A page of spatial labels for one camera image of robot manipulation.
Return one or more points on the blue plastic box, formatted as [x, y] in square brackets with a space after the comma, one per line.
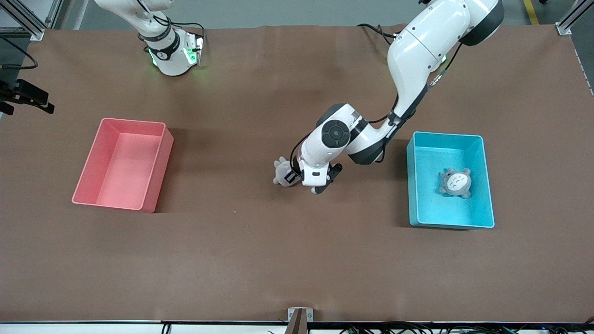
[431, 208]

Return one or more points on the aluminium frame profile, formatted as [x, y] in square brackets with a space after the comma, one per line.
[568, 23]
[54, 14]
[37, 33]

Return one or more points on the pink plastic box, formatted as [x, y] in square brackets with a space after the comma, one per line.
[120, 191]

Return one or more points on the brown support post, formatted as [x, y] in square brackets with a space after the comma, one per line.
[297, 324]

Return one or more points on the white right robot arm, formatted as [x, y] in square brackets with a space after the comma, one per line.
[171, 62]

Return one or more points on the grey plush toy white belly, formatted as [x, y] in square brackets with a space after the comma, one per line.
[455, 183]

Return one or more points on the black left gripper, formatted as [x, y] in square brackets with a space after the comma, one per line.
[293, 178]

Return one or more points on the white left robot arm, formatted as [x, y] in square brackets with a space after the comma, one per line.
[417, 51]

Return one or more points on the brown table mat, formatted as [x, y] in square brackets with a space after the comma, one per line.
[297, 241]

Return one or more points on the silver metal bracket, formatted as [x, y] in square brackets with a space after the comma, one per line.
[291, 314]

